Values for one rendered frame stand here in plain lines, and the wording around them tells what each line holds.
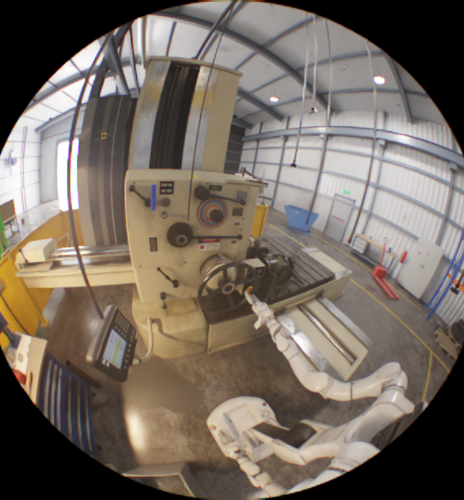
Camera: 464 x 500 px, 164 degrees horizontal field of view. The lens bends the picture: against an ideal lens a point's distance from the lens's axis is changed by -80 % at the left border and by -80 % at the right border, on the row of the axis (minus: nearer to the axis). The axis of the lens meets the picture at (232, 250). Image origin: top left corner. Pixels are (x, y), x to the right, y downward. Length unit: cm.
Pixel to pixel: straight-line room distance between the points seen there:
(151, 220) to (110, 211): 79
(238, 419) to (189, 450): 63
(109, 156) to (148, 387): 223
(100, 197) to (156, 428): 220
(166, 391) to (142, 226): 165
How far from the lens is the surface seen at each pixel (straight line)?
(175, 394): 195
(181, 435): 192
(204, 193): 80
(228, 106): 172
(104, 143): 159
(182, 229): 87
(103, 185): 157
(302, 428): 90
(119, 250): 134
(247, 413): 165
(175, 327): 159
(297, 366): 77
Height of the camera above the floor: 190
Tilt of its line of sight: 27 degrees down
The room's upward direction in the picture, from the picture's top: 10 degrees clockwise
